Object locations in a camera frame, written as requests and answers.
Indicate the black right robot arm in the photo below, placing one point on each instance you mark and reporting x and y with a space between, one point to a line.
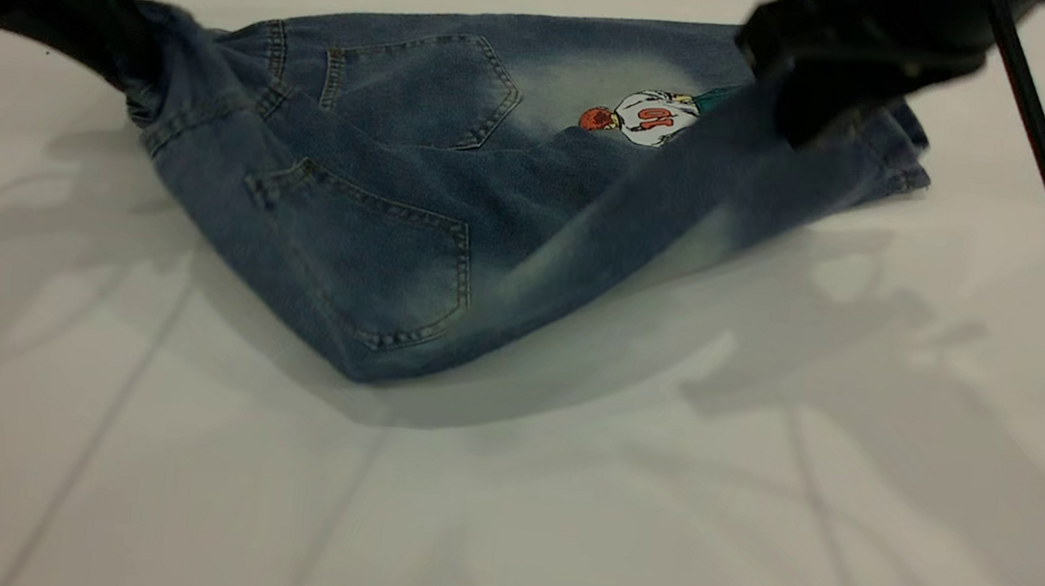
1013 15

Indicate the blue denim shorts basketball print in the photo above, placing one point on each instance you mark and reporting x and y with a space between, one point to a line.
379 181

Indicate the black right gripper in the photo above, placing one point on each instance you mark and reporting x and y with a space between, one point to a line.
861 28

